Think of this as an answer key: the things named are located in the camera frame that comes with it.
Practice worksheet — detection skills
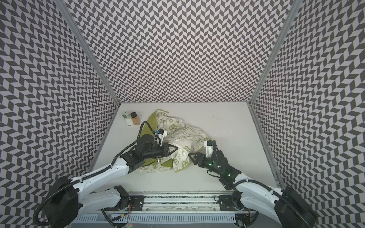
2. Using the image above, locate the orange spice jar black lid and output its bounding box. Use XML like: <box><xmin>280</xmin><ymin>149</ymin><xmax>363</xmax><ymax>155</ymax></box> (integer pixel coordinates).
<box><xmin>130</xmin><ymin>112</ymin><xmax>140</xmax><ymax>125</ymax></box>

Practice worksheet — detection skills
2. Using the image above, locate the metal base rail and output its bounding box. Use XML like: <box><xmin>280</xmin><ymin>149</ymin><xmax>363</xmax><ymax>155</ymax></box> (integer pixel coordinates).
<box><xmin>101</xmin><ymin>191</ymin><xmax>257</xmax><ymax>213</ymax></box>

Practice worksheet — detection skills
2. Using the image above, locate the white spice jar green lid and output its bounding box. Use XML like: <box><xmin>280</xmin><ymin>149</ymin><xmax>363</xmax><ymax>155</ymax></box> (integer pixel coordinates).
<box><xmin>122</xmin><ymin>112</ymin><xmax>134</xmax><ymax>126</ymax></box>

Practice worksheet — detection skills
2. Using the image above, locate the green and cream printed jacket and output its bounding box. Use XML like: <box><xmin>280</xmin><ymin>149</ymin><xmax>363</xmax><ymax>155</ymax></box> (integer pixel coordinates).
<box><xmin>138</xmin><ymin>109</ymin><xmax>211</xmax><ymax>173</ymax></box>

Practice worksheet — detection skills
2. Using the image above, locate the aluminium left corner post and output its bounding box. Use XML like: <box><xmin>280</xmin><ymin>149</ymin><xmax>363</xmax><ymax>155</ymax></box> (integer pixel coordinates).
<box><xmin>53</xmin><ymin>0</ymin><xmax>120</xmax><ymax>106</ymax></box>

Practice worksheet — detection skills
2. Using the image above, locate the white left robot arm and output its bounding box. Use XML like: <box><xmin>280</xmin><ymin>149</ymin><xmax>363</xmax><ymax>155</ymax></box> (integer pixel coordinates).
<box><xmin>32</xmin><ymin>130</ymin><xmax>178</xmax><ymax>228</ymax></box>

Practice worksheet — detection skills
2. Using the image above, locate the aluminium corner post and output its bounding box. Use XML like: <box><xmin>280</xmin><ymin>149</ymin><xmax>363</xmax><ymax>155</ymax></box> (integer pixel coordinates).
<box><xmin>53</xmin><ymin>0</ymin><xmax>120</xmax><ymax>106</ymax></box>
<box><xmin>249</xmin><ymin>0</ymin><xmax>303</xmax><ymax>106</ymax></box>

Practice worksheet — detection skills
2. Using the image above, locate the aluminium right corner post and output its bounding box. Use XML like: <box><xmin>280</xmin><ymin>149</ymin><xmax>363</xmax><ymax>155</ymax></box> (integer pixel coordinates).
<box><xmin>249</xmin><ymin>0</ymin><xmax>303</xmax><ymax>106</ymax></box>

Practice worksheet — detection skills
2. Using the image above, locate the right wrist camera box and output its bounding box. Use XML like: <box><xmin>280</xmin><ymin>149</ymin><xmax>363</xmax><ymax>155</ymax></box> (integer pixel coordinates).
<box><xmin>203</xmin><ymin>140</ymin><xmax>216</xmax><ymax>158</ymax></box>

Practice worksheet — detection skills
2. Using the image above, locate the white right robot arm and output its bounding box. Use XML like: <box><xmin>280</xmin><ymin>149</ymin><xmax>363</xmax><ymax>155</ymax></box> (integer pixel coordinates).
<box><xmin>189</xmin><ymin>151</ymin><xmax>319</xmax><ymax>228</ymax></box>

